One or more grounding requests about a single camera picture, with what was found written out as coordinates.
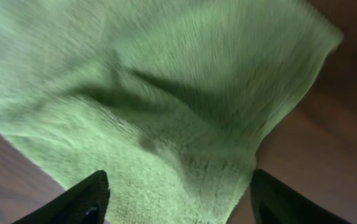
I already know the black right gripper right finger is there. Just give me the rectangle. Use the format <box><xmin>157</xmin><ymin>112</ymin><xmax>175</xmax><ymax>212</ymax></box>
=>
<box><xmin>250</xmin><ymin>169</ymin><xmax>350</xmax><ymax>224</ymax></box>

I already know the light green cloth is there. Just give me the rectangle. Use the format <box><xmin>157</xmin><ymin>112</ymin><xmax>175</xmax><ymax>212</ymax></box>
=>
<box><xmin>0</xmin><ymin>0</ymin><xmax>342</xmax><ymax>223</ymax></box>

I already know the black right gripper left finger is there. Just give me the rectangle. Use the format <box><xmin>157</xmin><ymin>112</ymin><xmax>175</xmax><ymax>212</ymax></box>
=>
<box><xmin>13</xmin><ymin>170</ymin><xmax>110</xmax><ymax>224</ymax></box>

